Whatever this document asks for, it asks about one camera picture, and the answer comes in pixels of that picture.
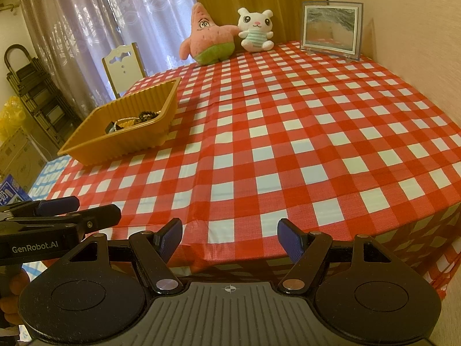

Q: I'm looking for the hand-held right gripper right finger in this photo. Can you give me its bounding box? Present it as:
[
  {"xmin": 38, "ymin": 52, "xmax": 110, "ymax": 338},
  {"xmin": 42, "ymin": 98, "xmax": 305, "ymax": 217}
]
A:
[{"xmin": 277, "ymin": 218, "xmax": 391, "ymax": 295}]

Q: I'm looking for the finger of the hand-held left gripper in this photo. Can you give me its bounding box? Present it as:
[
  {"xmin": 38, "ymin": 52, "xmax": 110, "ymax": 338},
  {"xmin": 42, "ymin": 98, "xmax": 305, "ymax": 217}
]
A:
[
  {"xmin": 0, "ymin": 204, "xmax": 122, "ymax": 238},
  {"xmin": 0, "ymin": 195, "xmax": 81, "ymax": 221}
]

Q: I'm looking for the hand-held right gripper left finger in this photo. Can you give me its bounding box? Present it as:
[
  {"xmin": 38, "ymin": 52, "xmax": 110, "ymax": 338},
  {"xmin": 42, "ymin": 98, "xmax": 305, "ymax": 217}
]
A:
[{"xmin": 68, "ymin": 218, "xmax": 184, "ymax": 295}]

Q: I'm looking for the golden plastic tray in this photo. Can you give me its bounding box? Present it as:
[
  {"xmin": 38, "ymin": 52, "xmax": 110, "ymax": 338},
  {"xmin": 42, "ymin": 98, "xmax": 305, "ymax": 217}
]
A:
[{"xmin": 58, "ymin": 77, "xmax": 182, "ymax": 167}]

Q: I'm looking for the white pearl necklace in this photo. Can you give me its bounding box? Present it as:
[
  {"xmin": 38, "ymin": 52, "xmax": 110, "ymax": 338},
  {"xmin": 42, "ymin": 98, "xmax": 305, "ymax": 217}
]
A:
[{"xmin": 114, "ymin": 115, "xmax": 141, "ymax": 131}]

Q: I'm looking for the person's left hand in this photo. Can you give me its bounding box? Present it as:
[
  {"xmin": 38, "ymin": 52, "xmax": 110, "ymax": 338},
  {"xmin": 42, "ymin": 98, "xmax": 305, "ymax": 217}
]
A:
[{"xmin": 0, "ymin": 270, "xmax": 31, "ymax": 328}]

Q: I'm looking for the dark blue printed carton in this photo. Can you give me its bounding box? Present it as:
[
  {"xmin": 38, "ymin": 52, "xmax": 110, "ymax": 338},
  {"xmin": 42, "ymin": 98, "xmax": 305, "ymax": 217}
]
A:
[{"xmin": 0, "ymin": 174, "xmax": 32, "ymax": 207}]

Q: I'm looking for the cardboard box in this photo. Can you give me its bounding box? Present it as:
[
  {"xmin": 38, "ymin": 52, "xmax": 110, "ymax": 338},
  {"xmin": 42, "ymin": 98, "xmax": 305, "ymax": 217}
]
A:
[{"xmin": 0, "ymin": 127, "xmax": 50, "ymax": 196}]

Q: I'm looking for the yellow plastic bag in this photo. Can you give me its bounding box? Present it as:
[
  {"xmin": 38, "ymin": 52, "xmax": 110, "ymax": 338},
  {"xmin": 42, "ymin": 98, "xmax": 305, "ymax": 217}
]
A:
[{"xmin": 0, "ymin": 95, "xmax": 28, "ymax": 140}]

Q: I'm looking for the red checked tablecloth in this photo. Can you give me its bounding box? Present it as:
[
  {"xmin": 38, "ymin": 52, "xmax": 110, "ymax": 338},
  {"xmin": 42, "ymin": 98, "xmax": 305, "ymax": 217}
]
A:
[{"xmin": 52, "ymin": 40, "xmax": 461, "ymax": 300}]

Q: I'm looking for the folded step ladder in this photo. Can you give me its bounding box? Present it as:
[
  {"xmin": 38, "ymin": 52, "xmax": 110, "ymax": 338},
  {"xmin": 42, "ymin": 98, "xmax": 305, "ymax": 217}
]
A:
[{"xmin": 3, "ymin": 44, "xmax": 82, "ymax": 153}]

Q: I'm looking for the white wooden chair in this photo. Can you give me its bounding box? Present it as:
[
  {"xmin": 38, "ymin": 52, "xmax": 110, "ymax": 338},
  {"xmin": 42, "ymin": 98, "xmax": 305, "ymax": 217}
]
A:
[{"xmin": 101, "ymin": 42, "xmax": 147, "ymax": 100}]

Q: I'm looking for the sheer lavender curtain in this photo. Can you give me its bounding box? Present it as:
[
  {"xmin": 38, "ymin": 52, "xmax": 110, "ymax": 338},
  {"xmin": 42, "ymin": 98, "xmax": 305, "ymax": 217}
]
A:
[{"xmin": 17, "ymin": 0, "xmax": 197, "ymax": 109}]

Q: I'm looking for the pink starfish plush toy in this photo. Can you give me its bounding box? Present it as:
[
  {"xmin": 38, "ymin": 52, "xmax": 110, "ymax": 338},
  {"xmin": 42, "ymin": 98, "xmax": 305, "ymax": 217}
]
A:
[{"xmin": 179, "ymin": 2, "xmax": 240, "ymax": 66}]

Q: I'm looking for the white bunny plush toy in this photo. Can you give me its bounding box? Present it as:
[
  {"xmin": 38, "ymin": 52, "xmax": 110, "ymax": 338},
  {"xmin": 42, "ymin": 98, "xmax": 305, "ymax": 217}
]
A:
[{"xmin": 235, "ymin": 7, "xmax": 276, "ymax": 52}]

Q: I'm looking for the golden yellow curtain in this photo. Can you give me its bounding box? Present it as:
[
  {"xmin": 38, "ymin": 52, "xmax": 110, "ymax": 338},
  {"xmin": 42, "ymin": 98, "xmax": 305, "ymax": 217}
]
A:
[{"xmin": 187, "ymin": 0, "xmax": 327, "ymax": 44}]

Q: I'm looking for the clear picture frame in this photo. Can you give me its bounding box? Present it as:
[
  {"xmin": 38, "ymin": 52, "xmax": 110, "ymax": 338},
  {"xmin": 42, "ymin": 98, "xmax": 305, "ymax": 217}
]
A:
[{"xmin": 298, "ymin": 0, "xmax": 364, "ymax": 62}]

